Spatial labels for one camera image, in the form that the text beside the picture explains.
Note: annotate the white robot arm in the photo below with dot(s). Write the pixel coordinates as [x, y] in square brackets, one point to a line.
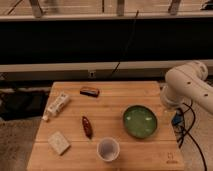
[187, 80]

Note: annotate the green round plate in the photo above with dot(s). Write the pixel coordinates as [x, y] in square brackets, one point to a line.
[139, 121]

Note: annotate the white tube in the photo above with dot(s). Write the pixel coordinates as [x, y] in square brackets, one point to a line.
[56, 106]

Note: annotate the white rectangular sponge block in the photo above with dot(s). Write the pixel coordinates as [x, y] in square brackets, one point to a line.
[58, 142]

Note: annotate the blue connector box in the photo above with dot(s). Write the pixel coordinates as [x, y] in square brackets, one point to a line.
[176, 119]

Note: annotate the grey metal rail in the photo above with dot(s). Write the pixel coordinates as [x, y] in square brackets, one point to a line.
[89, 66]

